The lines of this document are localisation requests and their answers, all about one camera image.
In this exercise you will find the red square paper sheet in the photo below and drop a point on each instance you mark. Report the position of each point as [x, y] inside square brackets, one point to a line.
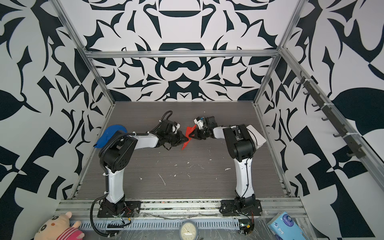
[189, 131]

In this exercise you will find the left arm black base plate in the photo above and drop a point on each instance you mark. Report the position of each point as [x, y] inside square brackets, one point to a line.
[124, 209]

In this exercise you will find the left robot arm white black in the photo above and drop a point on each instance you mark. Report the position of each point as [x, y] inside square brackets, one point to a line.
[117, 146]

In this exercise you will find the white rectangular box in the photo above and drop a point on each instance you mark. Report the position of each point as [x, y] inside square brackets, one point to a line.
[258, 138]

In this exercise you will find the blue cloth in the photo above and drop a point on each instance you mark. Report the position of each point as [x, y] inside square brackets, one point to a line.
[108, 134]

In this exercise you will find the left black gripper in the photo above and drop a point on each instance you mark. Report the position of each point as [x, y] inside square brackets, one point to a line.
[181, 140]

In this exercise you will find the round analog clock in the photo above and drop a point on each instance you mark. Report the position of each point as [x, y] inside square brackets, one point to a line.
[188, 231]

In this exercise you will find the blue tissue pack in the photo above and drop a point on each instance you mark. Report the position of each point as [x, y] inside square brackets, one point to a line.
[285, 228]

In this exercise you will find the pink plush toy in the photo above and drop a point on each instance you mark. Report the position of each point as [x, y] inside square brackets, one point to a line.
[58, 228]

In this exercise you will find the black wall hook rack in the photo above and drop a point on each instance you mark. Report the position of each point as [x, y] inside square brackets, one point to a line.
[333, 115]

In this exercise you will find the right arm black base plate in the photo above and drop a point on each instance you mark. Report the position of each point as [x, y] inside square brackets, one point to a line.
[239, 208]

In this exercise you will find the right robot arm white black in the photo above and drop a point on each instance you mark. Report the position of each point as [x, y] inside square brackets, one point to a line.
[242, 142]

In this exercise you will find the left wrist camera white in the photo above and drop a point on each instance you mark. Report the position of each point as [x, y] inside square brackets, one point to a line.
[175, 127]

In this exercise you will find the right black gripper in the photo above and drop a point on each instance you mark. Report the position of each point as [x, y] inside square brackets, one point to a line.
[197, 132]

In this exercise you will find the white slotted cable duct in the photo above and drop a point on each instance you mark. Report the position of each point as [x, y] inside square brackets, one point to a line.
[162, 224]

